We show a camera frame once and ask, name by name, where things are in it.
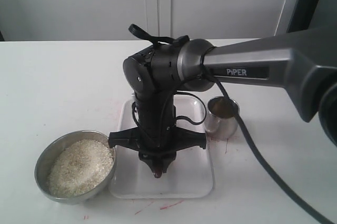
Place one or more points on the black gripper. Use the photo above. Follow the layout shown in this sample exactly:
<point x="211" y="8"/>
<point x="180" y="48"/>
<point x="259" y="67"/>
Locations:
<point x="156" y="137"/>

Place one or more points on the brown wooden spoon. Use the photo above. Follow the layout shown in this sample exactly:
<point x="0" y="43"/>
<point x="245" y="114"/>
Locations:
<point x="157" y="171"/>

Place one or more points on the small steel cup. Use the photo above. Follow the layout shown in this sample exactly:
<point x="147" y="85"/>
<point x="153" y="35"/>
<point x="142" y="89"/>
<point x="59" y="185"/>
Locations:
<point x="220" y="122"/>

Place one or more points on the steel bowl of rice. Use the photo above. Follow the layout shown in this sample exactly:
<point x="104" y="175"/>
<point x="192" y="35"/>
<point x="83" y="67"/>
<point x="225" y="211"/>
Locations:
<point x="75" y="167"/>

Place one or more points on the white plastic tray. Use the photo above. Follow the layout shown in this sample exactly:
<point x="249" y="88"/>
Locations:
<point x="190" y="175"/>

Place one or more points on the white cabinet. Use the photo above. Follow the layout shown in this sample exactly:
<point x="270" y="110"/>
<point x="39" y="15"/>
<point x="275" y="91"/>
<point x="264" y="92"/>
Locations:
<point x="60" y="20"/>

